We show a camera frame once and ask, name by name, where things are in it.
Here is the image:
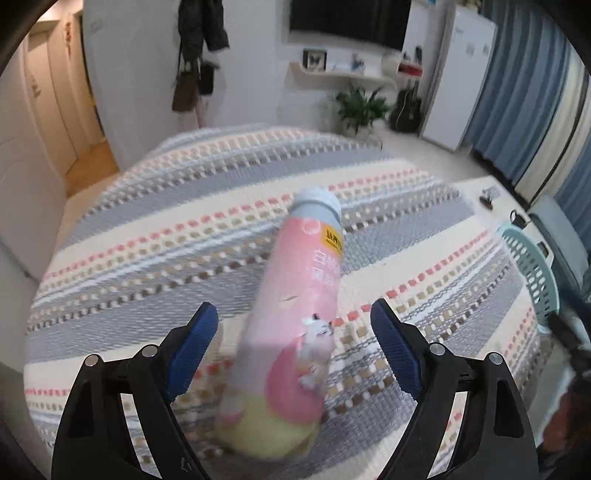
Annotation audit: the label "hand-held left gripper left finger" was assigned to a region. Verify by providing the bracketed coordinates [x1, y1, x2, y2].
[51, 302, 219, 480]

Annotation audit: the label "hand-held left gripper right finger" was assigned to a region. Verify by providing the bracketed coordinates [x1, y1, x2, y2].
[370, 298, 542, 480]

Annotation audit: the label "light blue plastic basket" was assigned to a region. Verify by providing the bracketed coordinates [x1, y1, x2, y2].
[496, 224, 561, 334]

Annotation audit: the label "pink drink bottle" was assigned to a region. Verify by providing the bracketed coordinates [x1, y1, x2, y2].
[215, 186, 345, 463]

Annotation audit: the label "blue sofa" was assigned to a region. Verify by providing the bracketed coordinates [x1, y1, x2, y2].
[526, 194, 591, 296]

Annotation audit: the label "striped crochet blanket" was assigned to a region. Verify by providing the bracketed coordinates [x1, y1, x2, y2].
[23, 124, 551, 480]

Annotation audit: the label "black acoustic guitar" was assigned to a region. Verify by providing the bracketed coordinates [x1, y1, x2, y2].
[390, 46, 424, 134]

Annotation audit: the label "blue and beige curtains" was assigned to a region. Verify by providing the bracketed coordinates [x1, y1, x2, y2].
[462, 0, 591, 217]

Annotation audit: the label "potted green plant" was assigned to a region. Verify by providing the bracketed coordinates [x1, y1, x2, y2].
[333, 84, 393, 137]

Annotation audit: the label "brown hanging bag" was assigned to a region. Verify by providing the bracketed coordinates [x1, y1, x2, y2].
[172, 55, 200, 113]

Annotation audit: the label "black hanging bag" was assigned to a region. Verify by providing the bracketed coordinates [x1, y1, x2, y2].
[198, 61, 217, 97]

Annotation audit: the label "white tall cabinet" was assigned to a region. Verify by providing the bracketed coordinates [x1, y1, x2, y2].
[403, 2, 498, 153]

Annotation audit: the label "white door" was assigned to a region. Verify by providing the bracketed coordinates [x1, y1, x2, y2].
[0, 32, 79, 199]

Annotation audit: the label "framed butterfly picture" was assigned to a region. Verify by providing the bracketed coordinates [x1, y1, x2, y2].
[302, 49, 328, 72]

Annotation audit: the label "dark hanging coat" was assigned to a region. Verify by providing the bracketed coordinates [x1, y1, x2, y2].
[178, 0, 230, 61]

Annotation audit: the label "white curved wall shelf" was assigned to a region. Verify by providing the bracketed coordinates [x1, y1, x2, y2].
[289, 61, 398, 85]

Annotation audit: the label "white wall box shelf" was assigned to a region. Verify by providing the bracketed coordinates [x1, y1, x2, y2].
[381, 51, 424, 79]

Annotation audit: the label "black wall television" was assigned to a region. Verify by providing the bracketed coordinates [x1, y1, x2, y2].
[288, 0, 413, 51]

